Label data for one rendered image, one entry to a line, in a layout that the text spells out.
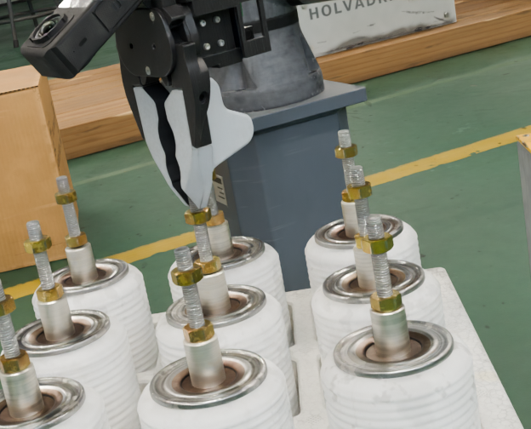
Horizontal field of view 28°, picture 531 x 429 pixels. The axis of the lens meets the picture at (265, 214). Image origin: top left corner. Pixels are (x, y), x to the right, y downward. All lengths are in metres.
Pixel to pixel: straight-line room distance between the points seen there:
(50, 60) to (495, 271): 0.90
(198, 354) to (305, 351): 0.22
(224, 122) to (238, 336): 0.15
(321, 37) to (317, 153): 1.69
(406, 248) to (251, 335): 0.18
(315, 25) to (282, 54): 1.68
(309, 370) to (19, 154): 1.05
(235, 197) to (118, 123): 1.41
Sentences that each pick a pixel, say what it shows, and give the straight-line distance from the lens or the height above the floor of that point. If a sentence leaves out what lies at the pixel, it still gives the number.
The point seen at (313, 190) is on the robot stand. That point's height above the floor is 0.20.
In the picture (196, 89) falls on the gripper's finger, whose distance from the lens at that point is 0.69.
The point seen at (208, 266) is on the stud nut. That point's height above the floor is 0.29.
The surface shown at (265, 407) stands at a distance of 0.64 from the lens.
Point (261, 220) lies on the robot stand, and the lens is 1.22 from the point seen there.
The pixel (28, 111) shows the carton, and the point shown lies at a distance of 1.77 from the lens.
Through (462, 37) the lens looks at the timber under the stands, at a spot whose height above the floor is 0.05.
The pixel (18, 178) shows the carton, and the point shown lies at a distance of 1.80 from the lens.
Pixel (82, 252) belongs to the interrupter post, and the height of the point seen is 0.28.
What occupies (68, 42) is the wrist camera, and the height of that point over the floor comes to 0.47.
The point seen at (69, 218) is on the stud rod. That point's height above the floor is 0.31.
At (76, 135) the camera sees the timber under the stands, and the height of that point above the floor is 0.05.
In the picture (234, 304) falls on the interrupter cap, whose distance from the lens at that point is 0.78.
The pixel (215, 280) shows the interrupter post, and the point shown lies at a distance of 0.76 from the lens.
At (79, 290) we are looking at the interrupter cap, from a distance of 0.87.
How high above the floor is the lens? 0.54
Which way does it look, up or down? 17 degrees down
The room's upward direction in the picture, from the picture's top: 10 degrees counter-clockwise
